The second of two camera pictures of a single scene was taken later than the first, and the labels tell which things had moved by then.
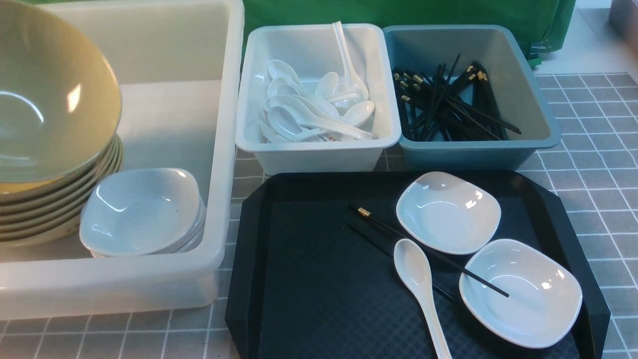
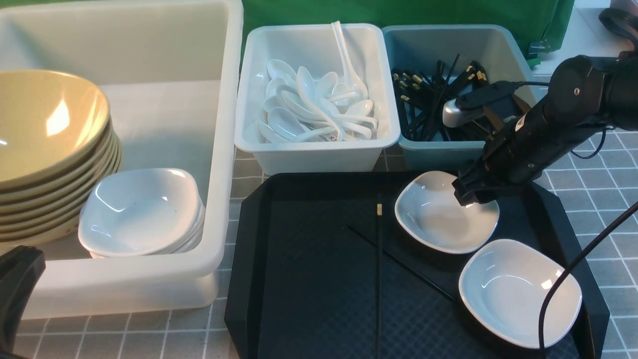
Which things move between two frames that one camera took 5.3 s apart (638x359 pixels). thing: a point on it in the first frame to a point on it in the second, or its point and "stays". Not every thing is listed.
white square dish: [448, 213] stays
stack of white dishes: [143, 211] stays
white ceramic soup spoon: [412, 261] to [308, 87]
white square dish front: [545, 295] stays
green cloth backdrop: [545, 25] stays
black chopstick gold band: [361, 212] to [379, 269]
